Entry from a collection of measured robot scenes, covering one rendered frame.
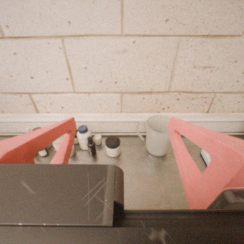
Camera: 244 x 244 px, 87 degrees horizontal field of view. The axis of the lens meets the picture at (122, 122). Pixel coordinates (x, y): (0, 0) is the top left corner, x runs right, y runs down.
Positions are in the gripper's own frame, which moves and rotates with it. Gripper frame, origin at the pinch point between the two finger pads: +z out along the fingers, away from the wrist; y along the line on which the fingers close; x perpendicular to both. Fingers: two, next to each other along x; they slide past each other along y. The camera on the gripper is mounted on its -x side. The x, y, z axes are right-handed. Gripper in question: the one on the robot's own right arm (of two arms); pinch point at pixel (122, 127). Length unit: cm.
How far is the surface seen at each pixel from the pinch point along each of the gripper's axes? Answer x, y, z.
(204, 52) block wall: 0, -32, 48
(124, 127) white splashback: 34, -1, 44
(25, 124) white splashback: 32, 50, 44
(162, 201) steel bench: 40.1, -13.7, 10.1
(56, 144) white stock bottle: 35, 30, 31
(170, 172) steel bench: 39.9, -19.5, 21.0
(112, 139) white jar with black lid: 32.7, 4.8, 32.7
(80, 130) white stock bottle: 28.4, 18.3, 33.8
